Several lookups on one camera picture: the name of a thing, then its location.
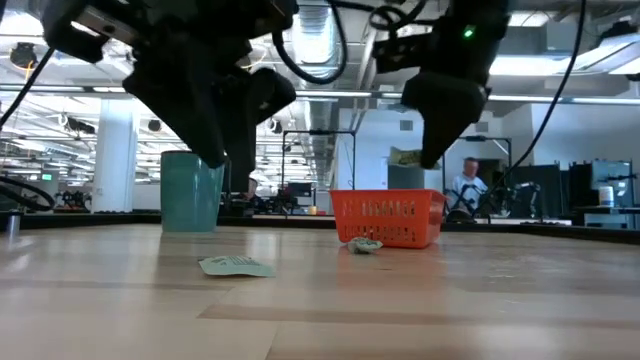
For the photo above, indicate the black metal frame stand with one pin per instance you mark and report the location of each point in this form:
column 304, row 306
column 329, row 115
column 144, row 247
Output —
column 320, row 132
column 475, row 139

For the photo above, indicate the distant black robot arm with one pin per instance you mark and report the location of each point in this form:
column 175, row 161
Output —
column 72, row 201

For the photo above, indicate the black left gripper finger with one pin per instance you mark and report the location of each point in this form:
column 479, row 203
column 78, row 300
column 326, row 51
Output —
column 245, row 130
column 190, row 110

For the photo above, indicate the white square pillar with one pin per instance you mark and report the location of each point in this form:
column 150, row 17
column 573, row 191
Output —
column 115, row 160

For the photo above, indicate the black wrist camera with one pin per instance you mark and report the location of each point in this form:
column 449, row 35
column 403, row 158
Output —
column 270, row 15
column 400, row 52

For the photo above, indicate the small pale mug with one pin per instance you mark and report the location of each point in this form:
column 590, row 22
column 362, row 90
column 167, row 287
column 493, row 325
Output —
column 312, row 210

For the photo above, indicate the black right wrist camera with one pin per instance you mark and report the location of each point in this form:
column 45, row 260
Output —
column 400, row 52

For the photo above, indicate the person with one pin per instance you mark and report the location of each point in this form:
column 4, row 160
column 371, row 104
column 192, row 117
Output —
column 470, row 167

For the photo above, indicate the white black background robot arm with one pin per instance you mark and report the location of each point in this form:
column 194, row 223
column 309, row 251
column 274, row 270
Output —
column 525, row 187

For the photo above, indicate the black ceiling speaker box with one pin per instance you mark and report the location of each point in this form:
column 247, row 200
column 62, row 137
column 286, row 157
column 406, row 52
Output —
column 80, row 126

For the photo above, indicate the grey wall door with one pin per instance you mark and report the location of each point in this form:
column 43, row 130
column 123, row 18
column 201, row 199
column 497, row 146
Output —
column 405, row 180

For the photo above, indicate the green exit sign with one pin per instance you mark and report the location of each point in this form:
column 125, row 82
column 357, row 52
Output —
column 47, row 176

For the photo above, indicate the green white sweetener packet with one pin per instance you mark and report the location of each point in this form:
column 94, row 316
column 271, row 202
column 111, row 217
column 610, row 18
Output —
column 405, row 157
column 235, row 266
column 365, row 245

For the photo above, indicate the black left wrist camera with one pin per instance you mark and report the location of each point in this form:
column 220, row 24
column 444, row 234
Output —
column 270, row 15

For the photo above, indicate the long ceiling light rail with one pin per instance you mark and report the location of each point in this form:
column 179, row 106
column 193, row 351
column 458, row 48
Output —
column 340, row 93

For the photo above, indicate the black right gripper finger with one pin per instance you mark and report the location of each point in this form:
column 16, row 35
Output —
column 450, row 110

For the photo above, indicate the black ceiling dome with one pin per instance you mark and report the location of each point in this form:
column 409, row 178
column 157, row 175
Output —
column 23, row 55

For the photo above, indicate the corrugated silver ceiling duct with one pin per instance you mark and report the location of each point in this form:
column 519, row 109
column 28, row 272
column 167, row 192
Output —
column 320, row 150

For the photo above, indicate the silver metal cylinder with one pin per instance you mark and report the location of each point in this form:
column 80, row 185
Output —
column 14, row 225

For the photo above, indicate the teal ceramic mug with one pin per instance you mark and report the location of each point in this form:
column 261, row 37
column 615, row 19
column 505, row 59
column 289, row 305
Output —
column 190, row 200

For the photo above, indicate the black partition panel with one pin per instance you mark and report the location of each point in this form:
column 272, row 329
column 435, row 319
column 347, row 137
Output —
column 552, row 192

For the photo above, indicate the square wall vent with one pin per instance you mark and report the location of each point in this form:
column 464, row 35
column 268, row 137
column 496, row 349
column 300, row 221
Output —
column 406, row 125

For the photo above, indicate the black background robot arm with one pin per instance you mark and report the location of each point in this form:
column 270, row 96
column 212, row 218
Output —
column 460, row 216

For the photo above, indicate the orange slotted plastic basket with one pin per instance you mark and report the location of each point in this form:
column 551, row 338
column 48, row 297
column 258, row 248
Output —
column 390, row 196

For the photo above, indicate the grey equipment cabinet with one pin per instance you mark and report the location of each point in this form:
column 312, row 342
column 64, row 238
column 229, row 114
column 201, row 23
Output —
column 615, row 172

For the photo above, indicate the black metal rig frame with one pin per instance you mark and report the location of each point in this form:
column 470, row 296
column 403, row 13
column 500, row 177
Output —
column 90, row 221

